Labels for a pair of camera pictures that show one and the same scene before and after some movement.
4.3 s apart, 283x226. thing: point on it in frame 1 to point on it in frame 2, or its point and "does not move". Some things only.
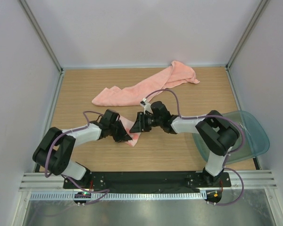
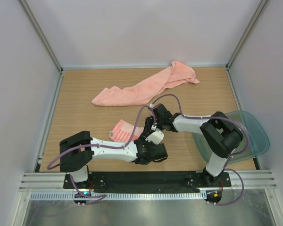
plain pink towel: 177,72 does not move
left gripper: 123,136 to 143,138
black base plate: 101,180 does not move
